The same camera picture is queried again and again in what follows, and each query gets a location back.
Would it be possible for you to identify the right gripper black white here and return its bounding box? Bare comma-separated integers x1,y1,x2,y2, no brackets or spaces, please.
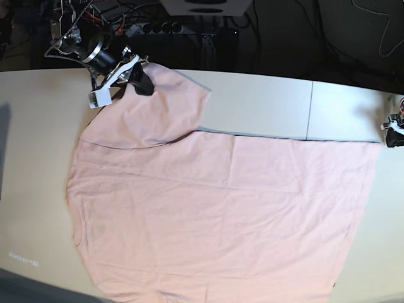
82,33,155,96

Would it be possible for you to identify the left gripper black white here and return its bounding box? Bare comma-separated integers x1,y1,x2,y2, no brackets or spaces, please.
381,114,403,130

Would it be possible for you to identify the pink T-shirt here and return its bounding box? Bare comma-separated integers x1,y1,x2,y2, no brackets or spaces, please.
66,63,381,302

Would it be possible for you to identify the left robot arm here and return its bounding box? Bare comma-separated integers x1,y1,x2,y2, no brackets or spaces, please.
381,94,403,134

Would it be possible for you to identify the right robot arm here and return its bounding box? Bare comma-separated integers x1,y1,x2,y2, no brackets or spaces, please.
44,1,154,96

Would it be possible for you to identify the white power strip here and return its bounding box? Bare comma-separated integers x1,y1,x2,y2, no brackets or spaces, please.
124,22,186,37

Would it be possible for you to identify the grey box with oval hole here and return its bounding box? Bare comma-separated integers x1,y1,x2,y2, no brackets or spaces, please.
160,0,253,16

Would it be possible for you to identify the black aluminium table leg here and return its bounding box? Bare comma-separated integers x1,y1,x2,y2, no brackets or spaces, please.
199,33,217,71

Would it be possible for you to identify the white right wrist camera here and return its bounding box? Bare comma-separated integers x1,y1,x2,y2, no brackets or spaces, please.
88,90,112,109

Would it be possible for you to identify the grey looped cable on floor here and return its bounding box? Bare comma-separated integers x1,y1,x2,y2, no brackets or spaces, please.
352,0,404,58

